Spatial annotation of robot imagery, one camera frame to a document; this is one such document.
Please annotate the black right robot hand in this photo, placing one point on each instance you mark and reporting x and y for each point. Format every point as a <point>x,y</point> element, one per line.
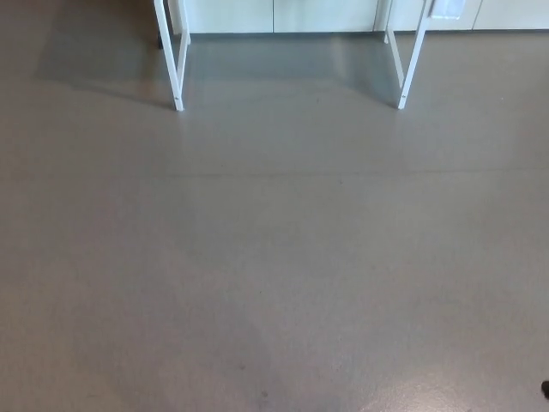
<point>546,388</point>

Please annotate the white metal-frame desk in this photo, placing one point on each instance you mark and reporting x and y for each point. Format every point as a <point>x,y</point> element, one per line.
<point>178,86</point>

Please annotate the white cabinet with doors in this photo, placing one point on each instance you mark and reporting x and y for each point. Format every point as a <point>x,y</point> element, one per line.
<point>326,15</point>

